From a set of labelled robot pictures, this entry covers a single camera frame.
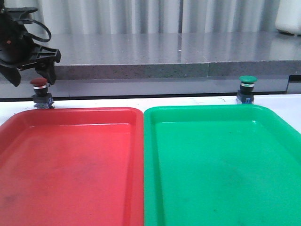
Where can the black gripper near red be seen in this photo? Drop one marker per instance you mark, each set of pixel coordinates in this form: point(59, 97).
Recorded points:
point(18, 49)

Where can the red mushroom push button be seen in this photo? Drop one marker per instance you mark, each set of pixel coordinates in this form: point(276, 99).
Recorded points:
point(42, 99)

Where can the green mushroom push button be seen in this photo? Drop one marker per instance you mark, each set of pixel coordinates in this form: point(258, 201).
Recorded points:
point(245, 92)

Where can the grey stone counter slab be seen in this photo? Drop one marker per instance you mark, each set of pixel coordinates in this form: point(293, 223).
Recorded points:
point(172, 55)

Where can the red plastic tray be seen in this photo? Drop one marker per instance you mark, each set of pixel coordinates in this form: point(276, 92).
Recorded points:
point(72, 167)

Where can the green plastic tray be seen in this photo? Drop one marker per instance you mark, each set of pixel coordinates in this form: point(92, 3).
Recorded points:
point(220, 165)

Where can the white container on counter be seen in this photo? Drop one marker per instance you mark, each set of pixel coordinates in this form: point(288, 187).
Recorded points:
point(288, 18)

